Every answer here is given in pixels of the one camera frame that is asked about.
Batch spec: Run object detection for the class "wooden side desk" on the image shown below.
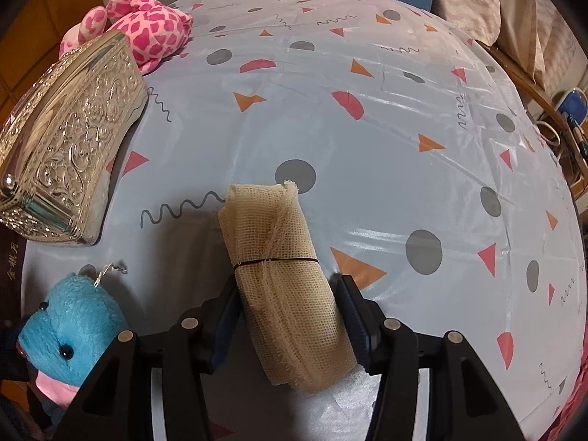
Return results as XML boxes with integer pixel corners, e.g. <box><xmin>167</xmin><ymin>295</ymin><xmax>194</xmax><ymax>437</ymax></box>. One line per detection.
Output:
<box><xmin>477</xmin><ymin>41</ymin><xmax>588</xmax><ymax>198</ymax></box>

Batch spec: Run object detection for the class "pink patterned curtain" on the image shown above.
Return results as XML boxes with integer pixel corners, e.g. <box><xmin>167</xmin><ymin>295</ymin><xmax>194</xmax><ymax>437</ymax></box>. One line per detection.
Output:
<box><xmin>433</xmin><ymin>0</ymin><xmax>587</xmax><ymax>97</ymax></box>

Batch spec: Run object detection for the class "silver ornate tissue box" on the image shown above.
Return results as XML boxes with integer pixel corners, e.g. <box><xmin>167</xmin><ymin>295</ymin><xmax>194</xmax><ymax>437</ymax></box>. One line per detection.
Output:
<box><xmin>1</xmin><ymin>31</ymin><xmax>147</xmax><ymax>245</ymax></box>

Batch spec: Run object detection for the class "pink spotted plush toy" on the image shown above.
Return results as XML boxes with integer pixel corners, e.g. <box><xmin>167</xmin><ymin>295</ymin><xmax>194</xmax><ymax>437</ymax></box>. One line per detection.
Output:
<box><xmin>59</xmin><ymin>0</ymin><xmax>193</xmax><ymax>75</ymax></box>

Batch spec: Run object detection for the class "patterned plastic tablecloth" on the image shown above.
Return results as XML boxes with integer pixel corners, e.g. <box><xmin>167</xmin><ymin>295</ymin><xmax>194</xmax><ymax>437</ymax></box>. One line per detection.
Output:
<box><xmin>22</xmin><ymin>0</ymin><xmax>586</xmax><ymax>440</ymax></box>

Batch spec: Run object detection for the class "blue plush with pink shirt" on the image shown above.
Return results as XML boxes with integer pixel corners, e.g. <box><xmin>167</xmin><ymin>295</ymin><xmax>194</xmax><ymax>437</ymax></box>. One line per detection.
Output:
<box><xmin>18</xmin><ymin>264</ymin><xmax>129</xmax><ymax>409</ymax></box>

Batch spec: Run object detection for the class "beige mesh cloth roll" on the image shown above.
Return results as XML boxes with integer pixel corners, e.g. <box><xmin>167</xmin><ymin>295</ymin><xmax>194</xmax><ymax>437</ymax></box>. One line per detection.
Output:
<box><xmin>218</xmin><ymin>181</ymin><xmax>357</xmax><ymax>393</ymax></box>

